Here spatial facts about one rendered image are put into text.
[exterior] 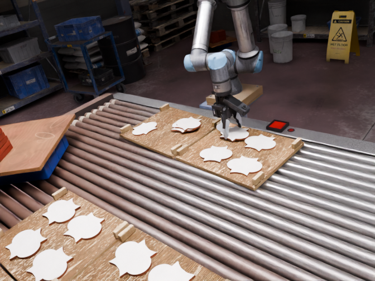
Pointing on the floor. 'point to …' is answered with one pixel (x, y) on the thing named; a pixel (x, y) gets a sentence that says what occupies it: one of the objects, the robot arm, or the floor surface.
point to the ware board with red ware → (220, 40)
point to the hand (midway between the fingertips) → (234, 132)
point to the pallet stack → (163, 20)
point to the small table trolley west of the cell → (78, 96)
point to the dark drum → (122, 49)
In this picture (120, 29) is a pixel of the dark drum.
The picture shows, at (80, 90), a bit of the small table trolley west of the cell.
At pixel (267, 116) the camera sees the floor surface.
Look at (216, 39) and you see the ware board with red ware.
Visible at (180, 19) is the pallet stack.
